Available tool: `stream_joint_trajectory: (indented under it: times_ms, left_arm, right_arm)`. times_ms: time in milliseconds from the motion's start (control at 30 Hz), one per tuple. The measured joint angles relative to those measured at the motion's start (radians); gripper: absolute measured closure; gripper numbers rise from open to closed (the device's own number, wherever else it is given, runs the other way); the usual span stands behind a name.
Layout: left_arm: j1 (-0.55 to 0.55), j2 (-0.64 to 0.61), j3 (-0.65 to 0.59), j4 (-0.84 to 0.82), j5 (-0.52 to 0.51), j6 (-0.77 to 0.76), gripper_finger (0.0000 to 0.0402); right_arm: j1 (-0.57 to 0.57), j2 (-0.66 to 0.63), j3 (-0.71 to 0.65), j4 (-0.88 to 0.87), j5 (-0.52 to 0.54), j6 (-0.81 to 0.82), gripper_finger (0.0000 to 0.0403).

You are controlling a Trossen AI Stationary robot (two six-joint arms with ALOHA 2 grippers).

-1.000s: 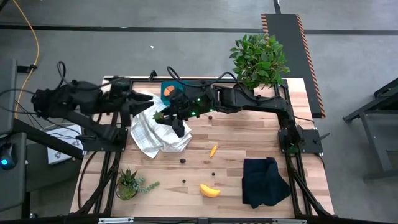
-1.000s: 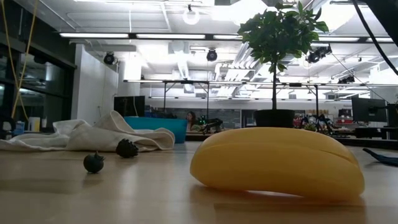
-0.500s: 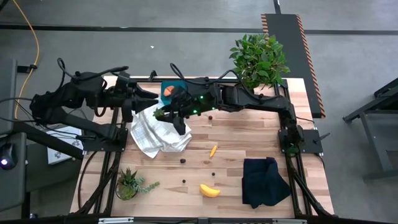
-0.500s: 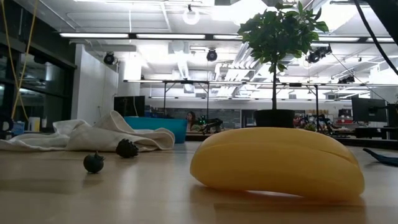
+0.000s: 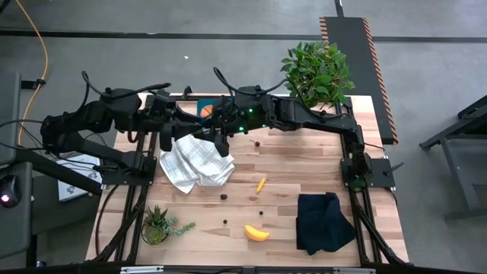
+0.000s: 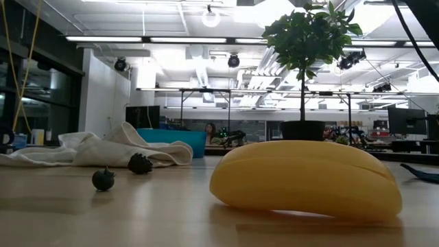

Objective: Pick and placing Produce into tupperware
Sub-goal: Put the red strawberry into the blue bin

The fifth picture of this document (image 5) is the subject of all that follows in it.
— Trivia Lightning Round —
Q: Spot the black diagonal support beam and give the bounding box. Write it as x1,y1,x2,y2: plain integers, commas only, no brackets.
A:
14,145,104,196

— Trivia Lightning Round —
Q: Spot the grey metal cart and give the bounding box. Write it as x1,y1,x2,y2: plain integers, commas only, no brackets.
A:
419,94,487,222

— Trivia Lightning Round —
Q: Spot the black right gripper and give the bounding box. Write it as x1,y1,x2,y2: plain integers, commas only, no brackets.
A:
199,97,248,158

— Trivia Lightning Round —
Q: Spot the dark navy cloth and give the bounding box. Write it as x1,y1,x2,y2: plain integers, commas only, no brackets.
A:
295,192,357,256

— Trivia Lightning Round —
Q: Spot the yellow cable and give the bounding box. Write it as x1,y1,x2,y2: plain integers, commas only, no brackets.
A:
14,0,49,146

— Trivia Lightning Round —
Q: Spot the black cable clip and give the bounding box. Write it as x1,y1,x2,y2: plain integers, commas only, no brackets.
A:
21,78,46,91

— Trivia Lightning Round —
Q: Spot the black computer mouse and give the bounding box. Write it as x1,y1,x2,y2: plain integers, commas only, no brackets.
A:
0,174,22,209

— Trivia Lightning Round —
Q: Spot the grey desk panel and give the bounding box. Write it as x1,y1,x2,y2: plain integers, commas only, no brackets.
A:
0,161,34,256
0,71,22,165

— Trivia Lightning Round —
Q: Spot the leafy green plant black pot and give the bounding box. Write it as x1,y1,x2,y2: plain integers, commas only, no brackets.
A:
280,40,355,111

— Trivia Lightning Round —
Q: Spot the yellow toy banana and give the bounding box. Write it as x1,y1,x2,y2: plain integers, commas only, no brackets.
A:
243,225,271,243

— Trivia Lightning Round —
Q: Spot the small succulent in glass pot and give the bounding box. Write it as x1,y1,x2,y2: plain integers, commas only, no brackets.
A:
141,205,197,246

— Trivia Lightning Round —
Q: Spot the black striped-edge floor mat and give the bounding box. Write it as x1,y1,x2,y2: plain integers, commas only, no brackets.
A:
319,16,399,145

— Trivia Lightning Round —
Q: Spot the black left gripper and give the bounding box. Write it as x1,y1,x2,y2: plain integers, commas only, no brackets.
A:
146,93,207,152

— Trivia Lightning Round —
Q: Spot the teal plastic tupperware container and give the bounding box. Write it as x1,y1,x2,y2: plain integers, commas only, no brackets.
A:
196,97,229,129

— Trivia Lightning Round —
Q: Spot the white printed box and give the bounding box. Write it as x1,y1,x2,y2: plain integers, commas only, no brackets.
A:
57,154,103,202

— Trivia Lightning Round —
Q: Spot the white plaid kitchen towel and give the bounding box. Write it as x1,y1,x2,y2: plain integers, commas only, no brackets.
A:
159,133,236,194

